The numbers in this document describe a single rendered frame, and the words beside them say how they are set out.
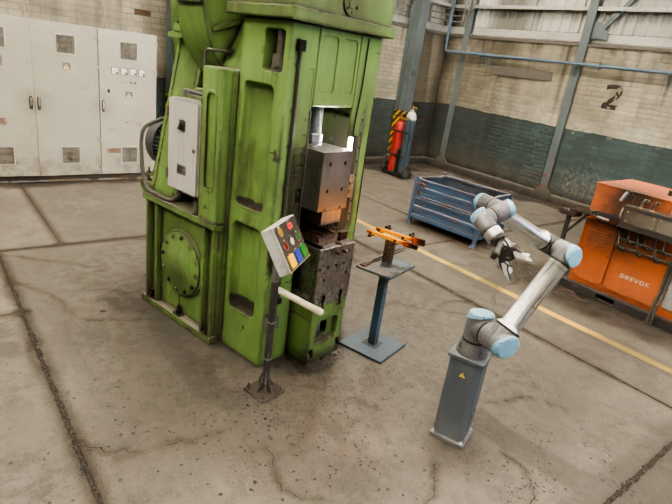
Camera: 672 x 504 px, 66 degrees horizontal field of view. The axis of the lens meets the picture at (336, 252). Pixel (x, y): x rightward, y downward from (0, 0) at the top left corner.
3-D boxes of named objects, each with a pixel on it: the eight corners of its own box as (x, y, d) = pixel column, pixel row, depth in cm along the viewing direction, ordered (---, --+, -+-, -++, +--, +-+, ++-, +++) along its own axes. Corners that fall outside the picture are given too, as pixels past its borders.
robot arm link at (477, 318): (477, 329, 314) (484, 304, 308) (495, 344, 300) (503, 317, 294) (457, 332, 308) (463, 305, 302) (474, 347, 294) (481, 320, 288)
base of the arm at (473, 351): (491, 351, 312) (495, 337, 308) (482, 364, 296) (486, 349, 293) (461, 340, 320) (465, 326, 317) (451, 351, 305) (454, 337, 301)
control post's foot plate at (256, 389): (287, 391, 346) (288, 380, 343) (262, 405, 330) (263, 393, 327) (265, 376, 359) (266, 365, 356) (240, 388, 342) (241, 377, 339)
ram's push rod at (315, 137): (325, 146, 352) (333, 84, 338) (311, 146, 341) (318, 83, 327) (310, 141, 360) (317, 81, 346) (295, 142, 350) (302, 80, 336)
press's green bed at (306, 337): (338, 349, 405) (346, 296, 389) (305, 366, 377) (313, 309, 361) (289, 321, 437) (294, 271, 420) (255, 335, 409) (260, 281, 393)
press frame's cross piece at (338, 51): (352, 108, 353) (363, 33, 337) (312, 106, 323) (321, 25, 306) (306, 98, 378) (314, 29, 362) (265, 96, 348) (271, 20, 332)
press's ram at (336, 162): (353, 206, 367) (361, 150, 353) (317, 213, 339) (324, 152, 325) (310, 191, 391) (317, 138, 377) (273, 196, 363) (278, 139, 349)
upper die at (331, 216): (339, 221, 360) (341, 208, 357) (320, 225, 346) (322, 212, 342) (297, 205, 385) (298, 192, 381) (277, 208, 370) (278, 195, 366)
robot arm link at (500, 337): (487, 348, 299) (569, 245, 292) (507, 365, 284) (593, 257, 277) (472, 338, 291) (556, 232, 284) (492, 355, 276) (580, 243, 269)
